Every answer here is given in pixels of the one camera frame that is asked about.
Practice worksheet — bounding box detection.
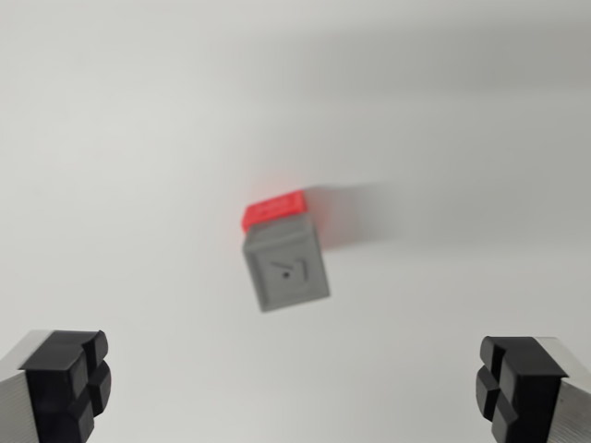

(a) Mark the red embossed cube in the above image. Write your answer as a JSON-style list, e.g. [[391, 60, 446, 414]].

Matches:
[[241, 189, 309, 233]]

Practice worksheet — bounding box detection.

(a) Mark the grey embossed cube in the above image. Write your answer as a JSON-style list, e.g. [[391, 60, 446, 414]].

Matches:
[[241, 219, 332, 314]]

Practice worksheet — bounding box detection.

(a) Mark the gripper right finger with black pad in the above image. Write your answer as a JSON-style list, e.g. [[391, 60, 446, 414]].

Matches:
[[475, 335, 591, 443]]

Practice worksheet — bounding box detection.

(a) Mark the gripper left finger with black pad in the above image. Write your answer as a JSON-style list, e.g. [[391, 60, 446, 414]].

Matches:
[[0, 329, 113, 443]]

